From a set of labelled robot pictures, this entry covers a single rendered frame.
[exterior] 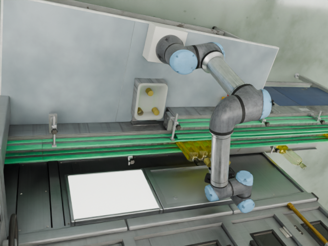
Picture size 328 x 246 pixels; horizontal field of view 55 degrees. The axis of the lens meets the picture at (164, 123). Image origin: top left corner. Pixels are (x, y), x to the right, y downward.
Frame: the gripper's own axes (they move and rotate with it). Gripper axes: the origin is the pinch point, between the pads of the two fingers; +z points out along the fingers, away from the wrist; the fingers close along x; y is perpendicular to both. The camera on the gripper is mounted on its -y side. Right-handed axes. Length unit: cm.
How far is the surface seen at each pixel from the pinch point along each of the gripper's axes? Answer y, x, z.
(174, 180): -17.0, -12.9, 3.8
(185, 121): -7.0, 13.4, 24.3
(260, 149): 58, -11, 28
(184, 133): -6.8, 5.8, 23.2
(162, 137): -20.0, 3.6, 23.3
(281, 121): 60, 14, 21
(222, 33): 47, 52, 96
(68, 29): -72, 56, 40
